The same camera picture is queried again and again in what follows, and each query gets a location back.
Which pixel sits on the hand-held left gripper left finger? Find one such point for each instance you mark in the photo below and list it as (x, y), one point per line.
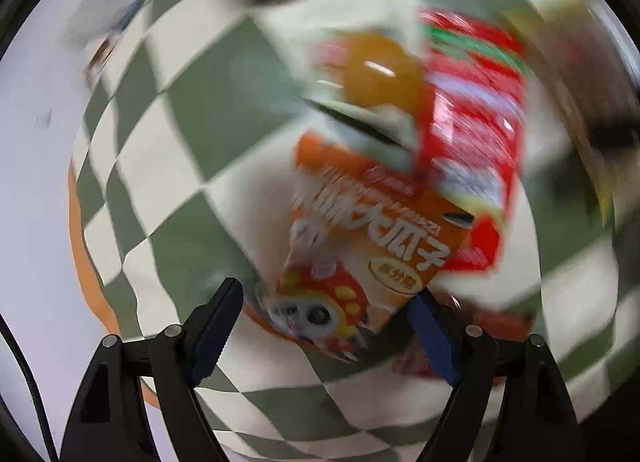
(215, 337)

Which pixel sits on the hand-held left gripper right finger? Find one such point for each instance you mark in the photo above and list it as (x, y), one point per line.
(435, 337)

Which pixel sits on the orange panda snack packet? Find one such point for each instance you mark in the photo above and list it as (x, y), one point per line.
(350, 222)

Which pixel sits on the red snack packet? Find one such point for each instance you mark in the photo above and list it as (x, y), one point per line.
(475, 141)

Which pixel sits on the orange jelly cup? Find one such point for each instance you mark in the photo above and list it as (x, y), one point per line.
(380, 71)

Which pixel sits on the green white checkered blanket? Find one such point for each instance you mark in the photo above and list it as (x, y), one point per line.
(200, 116)

